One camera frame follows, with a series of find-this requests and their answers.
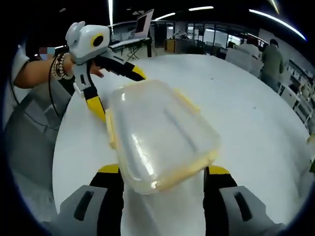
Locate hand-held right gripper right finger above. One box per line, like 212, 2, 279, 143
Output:
202, 165, 280, 236

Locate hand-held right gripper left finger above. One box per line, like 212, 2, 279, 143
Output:
60, 164, 124, 236

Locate clear box with plastic buckles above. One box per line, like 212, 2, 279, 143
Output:
105, 79, 222, 196

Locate person's left hand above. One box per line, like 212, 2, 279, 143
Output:
64, 54, 104, 79

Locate white side desk black legs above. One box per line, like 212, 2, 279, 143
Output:
107, 36, 153, 59

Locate large white-framed monitor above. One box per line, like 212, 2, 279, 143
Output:
134, 9, 155, 39

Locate ceiling light strip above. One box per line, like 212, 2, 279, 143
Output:
154, 12, 176, 21
188, 5, 215, 12
248, 8, 308, 42

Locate person's white shirt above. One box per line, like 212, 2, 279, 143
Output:
6, 45, 32, 121

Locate person's grey trousers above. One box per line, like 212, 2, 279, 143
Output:
4, 80, 76, 223

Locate beaded wrist bracelets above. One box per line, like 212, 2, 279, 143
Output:
50, 52, 75, 81

